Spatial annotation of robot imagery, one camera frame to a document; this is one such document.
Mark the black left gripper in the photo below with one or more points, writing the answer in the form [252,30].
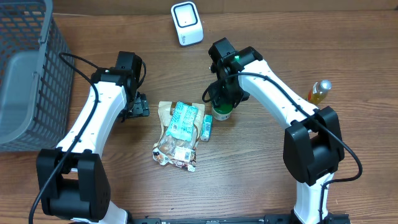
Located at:
[142,107]

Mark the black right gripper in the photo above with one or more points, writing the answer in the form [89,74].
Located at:
[224,100]

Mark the green lid white jar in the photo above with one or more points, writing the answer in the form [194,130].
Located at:
[222,112]

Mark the teal white tissue pack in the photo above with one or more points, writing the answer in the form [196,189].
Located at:
[206,127]

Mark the teal white snack packet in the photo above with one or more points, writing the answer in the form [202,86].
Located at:
[181,124]

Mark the brown white snack packet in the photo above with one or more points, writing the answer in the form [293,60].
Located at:
[169,150]

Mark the yellow juice bottle silver cap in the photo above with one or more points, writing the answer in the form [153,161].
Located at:
[319,92]

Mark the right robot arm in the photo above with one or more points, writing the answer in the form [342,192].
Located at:
[312,149]

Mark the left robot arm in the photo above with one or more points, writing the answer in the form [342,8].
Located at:
[72,181]

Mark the white barcode scanner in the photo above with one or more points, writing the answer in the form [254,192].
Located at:
[187,23]

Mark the grey plastic mesh basket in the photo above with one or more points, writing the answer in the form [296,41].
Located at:
[36,86]

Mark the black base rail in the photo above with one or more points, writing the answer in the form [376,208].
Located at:
[214,220]

